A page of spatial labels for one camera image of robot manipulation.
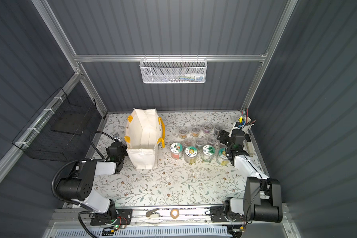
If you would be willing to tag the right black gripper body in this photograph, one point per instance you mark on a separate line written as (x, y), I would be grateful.
(226, 138)

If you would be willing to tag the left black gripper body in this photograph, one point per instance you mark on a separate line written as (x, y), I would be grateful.
(120, 149)

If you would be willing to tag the clear lid seed jar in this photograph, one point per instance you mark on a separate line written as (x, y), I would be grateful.
(207, 128)

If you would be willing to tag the white canvas tote bag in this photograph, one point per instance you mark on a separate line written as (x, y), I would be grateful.
(145, 132)

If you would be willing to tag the sunflower bottom seed jar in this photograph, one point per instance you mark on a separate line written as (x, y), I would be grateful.
(190, 154)

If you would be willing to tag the orange label seed jar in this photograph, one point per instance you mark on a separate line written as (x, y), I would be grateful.
(195, 131)

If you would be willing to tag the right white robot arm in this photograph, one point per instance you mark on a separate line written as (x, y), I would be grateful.
(262, 200)

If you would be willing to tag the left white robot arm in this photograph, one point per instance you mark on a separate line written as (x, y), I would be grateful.
(74, 183)

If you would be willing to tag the grey stapler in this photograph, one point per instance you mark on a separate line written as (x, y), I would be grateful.
(249, 148)

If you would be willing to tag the white pen cup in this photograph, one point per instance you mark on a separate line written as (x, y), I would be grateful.
(245, 120)

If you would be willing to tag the beige tape dispenser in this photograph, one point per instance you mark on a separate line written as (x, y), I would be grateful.
(151, 214)

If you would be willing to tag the masking tape roll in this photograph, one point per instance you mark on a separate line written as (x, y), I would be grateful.
(174, 213)

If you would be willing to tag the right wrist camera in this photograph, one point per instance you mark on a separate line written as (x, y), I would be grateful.
(236, 127)

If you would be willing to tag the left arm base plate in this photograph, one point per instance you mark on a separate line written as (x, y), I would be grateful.
(122, 217)

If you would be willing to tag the black wire side basket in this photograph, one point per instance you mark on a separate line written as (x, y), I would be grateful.
(61, 133)

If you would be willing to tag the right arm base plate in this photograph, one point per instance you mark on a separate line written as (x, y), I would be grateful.
(218, 214)

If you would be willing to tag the white wire wall basket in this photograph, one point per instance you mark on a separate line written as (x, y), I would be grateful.
(173, 70)

